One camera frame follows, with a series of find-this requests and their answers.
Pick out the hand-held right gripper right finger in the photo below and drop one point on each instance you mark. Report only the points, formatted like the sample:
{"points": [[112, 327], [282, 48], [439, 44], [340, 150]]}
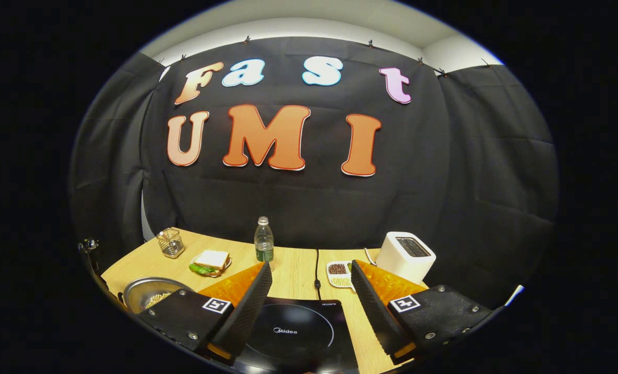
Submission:
{"points": [[374, 311]]}

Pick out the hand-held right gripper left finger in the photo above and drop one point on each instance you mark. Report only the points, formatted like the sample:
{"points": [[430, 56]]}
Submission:
{"points": [[249, 311]]}

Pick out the black induction cooktop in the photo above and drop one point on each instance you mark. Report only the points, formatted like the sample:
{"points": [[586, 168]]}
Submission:
{"points": [[298, 332]]}

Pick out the pile of soybeans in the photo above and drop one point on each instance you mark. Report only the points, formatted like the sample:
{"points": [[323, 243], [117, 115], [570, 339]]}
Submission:
{"points": [[157, 299]]}

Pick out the white divided grain dish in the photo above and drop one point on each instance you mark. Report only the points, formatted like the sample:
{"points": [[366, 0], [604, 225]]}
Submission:
{"points": [[338, 269]]}

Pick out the white toaster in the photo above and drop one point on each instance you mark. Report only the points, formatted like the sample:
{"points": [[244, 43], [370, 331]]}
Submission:
{"points": [[397, 259]]}

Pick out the sandwich with lettuce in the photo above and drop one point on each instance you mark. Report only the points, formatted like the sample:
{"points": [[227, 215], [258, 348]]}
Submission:
{"points": [[213, 258]]}

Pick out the clear plastic water bottle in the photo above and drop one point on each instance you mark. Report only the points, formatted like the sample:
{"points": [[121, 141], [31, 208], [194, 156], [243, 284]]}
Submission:
{"points": [[264, 241]]}

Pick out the black backdrop cloth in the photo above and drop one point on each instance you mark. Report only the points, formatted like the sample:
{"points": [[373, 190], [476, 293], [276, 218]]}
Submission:
{"points": [[314, 197]]}

